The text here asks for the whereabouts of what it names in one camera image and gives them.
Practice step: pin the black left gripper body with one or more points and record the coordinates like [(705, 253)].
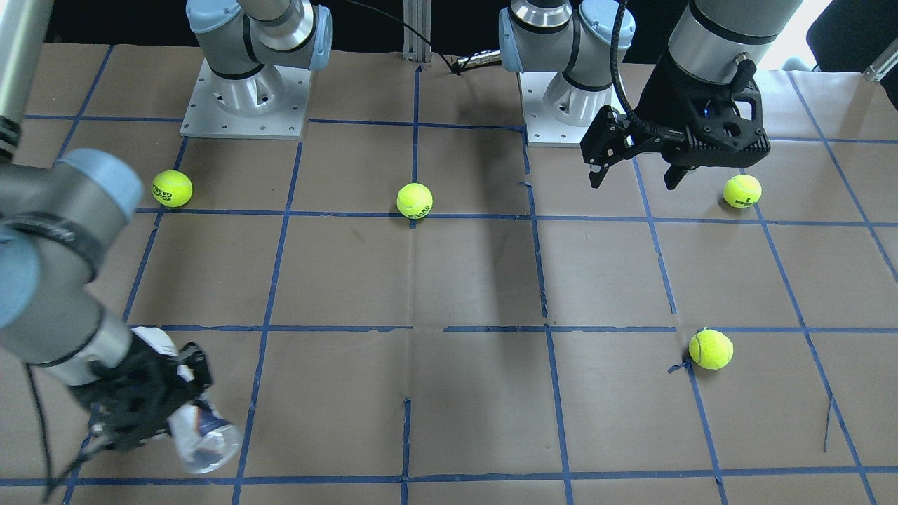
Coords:
[(663, 93)]

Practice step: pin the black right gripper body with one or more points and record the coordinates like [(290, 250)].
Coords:
[(144, 393)]

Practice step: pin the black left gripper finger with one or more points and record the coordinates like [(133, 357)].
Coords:
[(599, 169), (674, 175)]

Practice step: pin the clear tennis ball can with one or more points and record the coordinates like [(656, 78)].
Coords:
[(204, 441)]

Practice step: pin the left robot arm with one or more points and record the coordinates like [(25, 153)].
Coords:
[(586, 43)]

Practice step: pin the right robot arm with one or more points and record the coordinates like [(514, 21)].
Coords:
[(58, 224)]

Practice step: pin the tennis ball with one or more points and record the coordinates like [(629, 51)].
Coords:
[(710, 349), (742, 191), (171, 188), (414, 201)]

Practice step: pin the tennis ball near front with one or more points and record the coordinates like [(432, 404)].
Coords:
[(710, 349)]

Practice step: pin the tennis ball centre back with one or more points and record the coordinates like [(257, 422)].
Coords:
[(414, 201)]

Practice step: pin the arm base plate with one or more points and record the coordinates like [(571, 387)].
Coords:
[(271, 105), (556, 113)]

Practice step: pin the aluminium frame post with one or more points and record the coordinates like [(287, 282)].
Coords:
[(416, 36)]

